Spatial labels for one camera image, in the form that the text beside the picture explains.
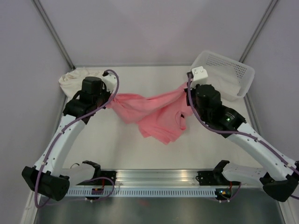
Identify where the pink t-shirt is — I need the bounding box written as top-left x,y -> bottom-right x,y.
107,83 -> 193,145

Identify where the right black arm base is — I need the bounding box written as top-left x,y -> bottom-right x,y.
195,160 -> 240,186

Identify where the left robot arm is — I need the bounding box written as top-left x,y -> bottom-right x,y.
21,72 -> 119,201

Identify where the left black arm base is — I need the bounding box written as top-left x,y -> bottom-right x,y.
82,161 -> 117,186

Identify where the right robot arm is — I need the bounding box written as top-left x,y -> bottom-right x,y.
186,80 -> 299,202

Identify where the white cloth in basket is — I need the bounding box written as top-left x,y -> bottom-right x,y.
205,66 -> 241,101

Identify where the cream white t-shirt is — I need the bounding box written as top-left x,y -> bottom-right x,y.
58,67 -> 104,98

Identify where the white plastic basket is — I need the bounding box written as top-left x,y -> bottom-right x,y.
191,50 -> 255,101

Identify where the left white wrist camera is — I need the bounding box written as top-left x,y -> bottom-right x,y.
102,73 -> 117,89

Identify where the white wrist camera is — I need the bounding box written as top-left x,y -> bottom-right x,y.
102,73 -> 117,89
191,66 -> 208,85

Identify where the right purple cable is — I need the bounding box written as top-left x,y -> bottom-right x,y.
186,72 -> 296,168

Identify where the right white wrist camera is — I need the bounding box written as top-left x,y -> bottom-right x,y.
191,66 -> 208,85

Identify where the aluminium mounting rail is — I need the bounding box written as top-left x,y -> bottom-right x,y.
63,169 -> 264,187

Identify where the white slotted cable duct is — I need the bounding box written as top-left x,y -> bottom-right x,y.
66,187 -> 216,197

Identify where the left aluminium frame post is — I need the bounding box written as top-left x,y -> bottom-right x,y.
31,0 -> 76,70

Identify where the aluminium frame post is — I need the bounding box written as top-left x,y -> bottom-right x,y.
239,0 -> 280,63
31,0 -> 76,70

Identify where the right aluminium frame post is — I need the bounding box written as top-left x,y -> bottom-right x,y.
239,0 -> 280,63

